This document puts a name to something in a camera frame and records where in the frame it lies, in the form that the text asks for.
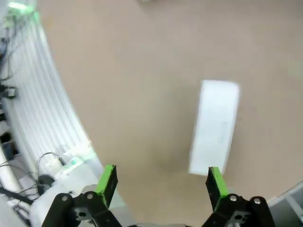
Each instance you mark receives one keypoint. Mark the white slatted table side panel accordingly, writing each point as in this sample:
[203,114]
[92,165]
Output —
[40,99]

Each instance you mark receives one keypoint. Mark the white rectangular cardboard box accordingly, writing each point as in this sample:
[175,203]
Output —
[214,127]

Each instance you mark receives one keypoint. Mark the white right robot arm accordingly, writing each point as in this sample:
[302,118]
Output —
[71,175]

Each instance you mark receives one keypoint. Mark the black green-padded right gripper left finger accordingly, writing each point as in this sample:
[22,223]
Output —
[106,184]

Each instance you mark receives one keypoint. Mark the grey metal frame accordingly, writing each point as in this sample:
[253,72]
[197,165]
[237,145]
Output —
[287,205]

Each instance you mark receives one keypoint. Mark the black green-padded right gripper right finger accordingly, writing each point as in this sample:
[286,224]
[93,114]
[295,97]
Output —
[219,186]

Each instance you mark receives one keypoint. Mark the white pipe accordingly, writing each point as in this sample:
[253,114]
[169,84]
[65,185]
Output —
[9,170]

